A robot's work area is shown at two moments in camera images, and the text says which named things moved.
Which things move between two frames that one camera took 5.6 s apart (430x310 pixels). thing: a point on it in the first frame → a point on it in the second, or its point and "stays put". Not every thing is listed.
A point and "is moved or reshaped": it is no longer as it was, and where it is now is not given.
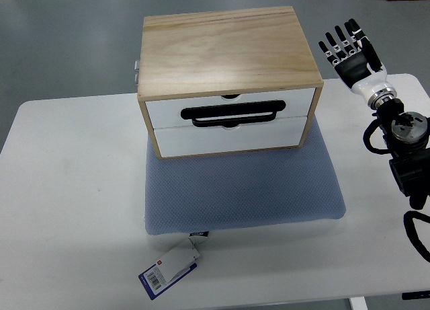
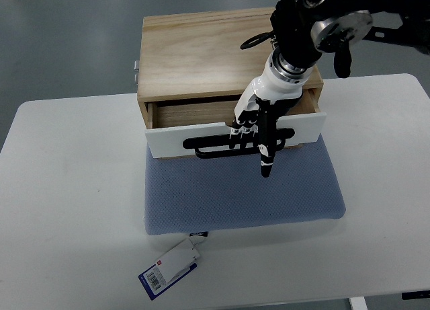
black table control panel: (416, 295) stays put
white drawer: (167, 113) is moved or reshaped
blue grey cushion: (196, 194) stays put
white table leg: (358, 303) stays put
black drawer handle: (234, 109) → (196, 143)
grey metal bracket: (136, 70) stays put
